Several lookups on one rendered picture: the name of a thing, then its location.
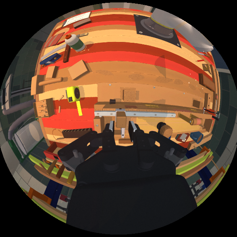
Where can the clear plastic bucket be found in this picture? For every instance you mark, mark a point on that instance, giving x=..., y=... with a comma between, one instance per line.
x=27, y=138

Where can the black square base plate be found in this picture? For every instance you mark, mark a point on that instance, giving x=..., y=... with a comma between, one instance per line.
x=138, y=24

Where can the cork headed mallet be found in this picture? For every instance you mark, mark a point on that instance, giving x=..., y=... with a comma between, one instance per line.
x=166, y=131

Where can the red drawer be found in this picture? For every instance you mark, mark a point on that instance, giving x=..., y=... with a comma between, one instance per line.
x=52, y=150

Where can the wooden fence with yellow scale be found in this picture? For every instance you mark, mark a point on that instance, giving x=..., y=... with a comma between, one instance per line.
x=157, y=107

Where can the yellow wooden bar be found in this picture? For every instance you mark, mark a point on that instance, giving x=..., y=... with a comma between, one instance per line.
x=184, y=117

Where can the small tan wooden block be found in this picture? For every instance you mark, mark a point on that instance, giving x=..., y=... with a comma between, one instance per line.
x=51, y=71

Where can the small olive framed square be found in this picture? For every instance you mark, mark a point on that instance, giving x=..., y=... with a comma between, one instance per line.
x=206, y=67

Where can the brown flat block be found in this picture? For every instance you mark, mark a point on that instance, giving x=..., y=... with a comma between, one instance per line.
x=82, y=23

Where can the dark brown framed board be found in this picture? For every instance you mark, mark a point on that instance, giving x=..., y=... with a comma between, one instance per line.
x=207, y=81

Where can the dark brown toothed block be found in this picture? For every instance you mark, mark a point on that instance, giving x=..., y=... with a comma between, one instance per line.
x=76, y=133

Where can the wooden roller with red band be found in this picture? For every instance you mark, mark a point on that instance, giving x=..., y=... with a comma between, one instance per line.
x=197, y=121

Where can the red and white square tin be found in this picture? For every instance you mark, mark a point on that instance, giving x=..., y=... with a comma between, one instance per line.
x=182, y=137

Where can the dark brown wooden stick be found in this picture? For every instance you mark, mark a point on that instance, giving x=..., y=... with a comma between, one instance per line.
x=67, y=54

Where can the cork faced square block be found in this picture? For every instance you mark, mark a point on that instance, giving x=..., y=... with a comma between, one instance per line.
x=129, y=95

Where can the white paper on grey clipboard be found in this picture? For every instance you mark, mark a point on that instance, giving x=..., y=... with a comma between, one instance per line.
x=77, y=17

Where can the white glue bottle green label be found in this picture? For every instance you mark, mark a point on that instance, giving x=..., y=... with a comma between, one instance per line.
x=76, y=43

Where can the red and black clamp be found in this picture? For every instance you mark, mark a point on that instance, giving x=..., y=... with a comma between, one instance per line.
x=211, y=112

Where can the wooden box of dowel pegs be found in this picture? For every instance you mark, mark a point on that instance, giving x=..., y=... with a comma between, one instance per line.
x=42, y=108

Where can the blue cup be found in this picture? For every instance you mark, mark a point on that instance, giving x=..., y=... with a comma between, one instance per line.
x=196, y=137

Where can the short wooden dowel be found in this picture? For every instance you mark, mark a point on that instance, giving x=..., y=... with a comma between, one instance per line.
x=125, y=141

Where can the long wooden dowel rod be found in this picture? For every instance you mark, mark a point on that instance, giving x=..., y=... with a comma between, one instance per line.
x=51, y=81

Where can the green and wood shelf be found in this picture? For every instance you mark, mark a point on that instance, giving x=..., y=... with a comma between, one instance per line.
x=196, y=163

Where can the tan square wooden block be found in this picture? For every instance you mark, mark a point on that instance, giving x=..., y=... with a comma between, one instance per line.
x=77, y=70

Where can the grey aluminium rail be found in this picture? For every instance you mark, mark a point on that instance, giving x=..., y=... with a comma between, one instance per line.
x=148, y=113

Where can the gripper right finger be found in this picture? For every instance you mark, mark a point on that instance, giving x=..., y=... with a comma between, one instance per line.
x=157, y=140

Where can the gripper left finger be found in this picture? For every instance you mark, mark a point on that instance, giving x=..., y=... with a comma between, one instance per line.
x=87, y=140

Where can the black round knob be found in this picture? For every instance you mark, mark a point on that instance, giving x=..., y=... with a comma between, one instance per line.
x=112, y=101

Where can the red sandpaper sheet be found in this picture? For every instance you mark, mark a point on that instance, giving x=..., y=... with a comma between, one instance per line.
x=54, y=39

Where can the yellow tape measure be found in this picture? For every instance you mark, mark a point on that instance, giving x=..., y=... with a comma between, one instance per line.
x=73, y=93

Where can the wooden length stop block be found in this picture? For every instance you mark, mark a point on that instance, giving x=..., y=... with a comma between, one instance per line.
x=121, y=118

